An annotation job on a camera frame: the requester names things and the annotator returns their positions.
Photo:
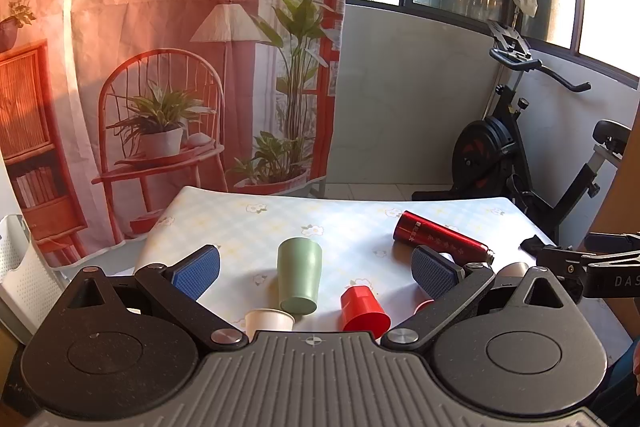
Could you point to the white cloth on bike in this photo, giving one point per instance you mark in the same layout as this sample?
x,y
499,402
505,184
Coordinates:
x,y
525,0

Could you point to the black cloth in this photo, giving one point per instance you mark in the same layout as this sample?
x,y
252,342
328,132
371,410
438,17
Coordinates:
x,y
533,245

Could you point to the green cup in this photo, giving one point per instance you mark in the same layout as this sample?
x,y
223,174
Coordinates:
x,y
299,272

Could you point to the red metal bottle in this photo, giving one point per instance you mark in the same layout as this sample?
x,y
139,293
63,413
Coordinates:
x,y
434,236

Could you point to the red ribbed cup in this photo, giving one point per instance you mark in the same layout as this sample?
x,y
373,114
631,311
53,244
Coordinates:
x,y
362,311

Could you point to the brown board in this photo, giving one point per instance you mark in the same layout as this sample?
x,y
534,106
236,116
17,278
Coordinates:
x,y
617,177

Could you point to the checked floral tablecloth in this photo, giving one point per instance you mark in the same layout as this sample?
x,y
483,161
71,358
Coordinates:
x,y
350,227

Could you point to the silver metal cup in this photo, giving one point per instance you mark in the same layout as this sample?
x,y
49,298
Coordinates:
x,y
511,269

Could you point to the white perforated basket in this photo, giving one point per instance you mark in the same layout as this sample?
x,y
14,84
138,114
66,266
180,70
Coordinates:
x,y
27,272

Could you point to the printed backdrop cloth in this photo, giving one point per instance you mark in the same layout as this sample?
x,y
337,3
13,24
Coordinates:
x,y
150,7

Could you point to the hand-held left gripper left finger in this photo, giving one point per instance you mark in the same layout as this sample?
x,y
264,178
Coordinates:
x,y
196,271

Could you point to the small red cup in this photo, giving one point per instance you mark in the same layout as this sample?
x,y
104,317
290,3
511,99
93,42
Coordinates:
x,y
424,306

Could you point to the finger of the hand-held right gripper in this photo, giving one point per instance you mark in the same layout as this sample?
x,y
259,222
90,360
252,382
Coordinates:
x,y
613,241
560,265

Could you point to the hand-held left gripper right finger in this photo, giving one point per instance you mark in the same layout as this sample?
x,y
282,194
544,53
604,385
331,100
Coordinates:
x,y
434,271

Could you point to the person's blue trousers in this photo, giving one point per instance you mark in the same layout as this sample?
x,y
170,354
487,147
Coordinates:
x,y
620,374

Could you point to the white cup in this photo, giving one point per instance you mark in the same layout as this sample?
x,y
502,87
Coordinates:
x,y
267,322

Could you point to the black exercise bike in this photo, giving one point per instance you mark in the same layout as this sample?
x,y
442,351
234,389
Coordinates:
x,y
492,147

